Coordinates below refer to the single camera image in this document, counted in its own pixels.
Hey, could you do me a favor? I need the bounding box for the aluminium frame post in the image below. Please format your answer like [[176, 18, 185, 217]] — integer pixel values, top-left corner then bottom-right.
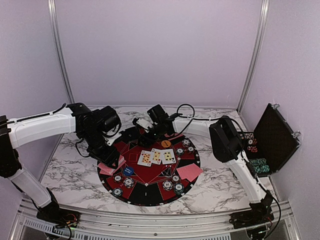
[[236, 0, 270, 115], [47, 0, 77, 110]]

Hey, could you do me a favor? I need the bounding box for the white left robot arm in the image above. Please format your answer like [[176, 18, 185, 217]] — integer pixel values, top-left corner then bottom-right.
[[0, 102, 122, 223]]

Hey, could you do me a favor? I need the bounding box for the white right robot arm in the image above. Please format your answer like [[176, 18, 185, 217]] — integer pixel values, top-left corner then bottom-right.
[[105, 105, 273, 224]]

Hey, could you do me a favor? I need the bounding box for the right aluminium frame post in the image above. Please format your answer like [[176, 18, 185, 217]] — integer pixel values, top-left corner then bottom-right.
[[236, 0, 270, 115]]

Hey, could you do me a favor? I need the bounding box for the clear round dealer button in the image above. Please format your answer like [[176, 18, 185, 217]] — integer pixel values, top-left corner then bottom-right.
[[159, 168, 175, 178]]

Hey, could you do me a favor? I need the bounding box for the left aluminium frame post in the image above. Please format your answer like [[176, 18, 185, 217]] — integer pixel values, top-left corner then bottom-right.
[[47, 0, 77, 110]]

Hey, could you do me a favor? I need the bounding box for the blue small blind button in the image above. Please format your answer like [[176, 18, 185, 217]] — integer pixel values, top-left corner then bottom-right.
[[123, 166, 135, 177]]

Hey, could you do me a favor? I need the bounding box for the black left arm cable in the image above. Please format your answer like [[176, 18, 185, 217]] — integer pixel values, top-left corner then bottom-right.
[[0, 102, 68, 128]]

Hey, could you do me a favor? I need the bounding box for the aluminium front rail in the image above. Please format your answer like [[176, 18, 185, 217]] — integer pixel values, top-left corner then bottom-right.
[[8, 198, 302, 240]]

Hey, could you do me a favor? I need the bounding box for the single red playing card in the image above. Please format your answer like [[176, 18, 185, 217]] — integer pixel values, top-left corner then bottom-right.
[[97, 163, 121, 176]]

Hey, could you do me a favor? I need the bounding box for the orange big blind button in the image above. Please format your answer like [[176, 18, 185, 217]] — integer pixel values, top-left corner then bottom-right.
[[161, 140, 172, 148]]

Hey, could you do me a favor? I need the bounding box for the face up playing card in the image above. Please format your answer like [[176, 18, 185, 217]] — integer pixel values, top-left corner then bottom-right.
[[161, 149, 177, 165]]

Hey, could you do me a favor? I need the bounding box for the red brown poker chip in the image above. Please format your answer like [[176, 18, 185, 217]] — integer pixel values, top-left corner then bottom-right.
[[113, 175, 123, 183], [172, 175, 180, 183], [187, 146, 195, 153]]

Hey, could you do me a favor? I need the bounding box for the red playing card deck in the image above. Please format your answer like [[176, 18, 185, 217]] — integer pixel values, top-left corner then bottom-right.
[[98, 154, 127, 172]]

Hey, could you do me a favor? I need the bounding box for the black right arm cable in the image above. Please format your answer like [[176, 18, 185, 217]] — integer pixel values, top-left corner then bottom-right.
[[172, 104, 273, 211]]

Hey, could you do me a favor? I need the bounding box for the round red black poker mat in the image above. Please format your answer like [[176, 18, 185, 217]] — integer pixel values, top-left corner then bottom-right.
[[97, 134, 201, 207]]

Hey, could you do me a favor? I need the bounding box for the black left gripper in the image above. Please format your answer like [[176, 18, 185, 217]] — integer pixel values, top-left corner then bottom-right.
[[81, 128, 120, 169]]

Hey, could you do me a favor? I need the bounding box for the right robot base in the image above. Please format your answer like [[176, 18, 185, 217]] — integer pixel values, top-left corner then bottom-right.
[[229, 208, 275, 240]]

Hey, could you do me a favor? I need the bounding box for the black poker chip case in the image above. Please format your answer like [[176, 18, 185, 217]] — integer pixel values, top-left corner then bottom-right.
[[238, 103, 300, 177]]

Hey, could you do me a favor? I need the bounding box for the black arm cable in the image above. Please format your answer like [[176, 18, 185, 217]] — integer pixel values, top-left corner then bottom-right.
[[0, 102, 68, 128], [172, 104, 273, 211]]

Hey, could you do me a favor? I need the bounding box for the ten of hearts card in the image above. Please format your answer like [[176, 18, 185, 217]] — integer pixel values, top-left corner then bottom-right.
[[137, 150, 154, 167]]

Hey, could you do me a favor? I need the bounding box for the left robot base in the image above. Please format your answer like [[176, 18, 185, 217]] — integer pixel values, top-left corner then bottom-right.
[[36, 202, 80, 228]]

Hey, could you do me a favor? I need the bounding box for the five of hearts card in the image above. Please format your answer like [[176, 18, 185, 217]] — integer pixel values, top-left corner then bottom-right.
[[151, 148, 164, 165]]

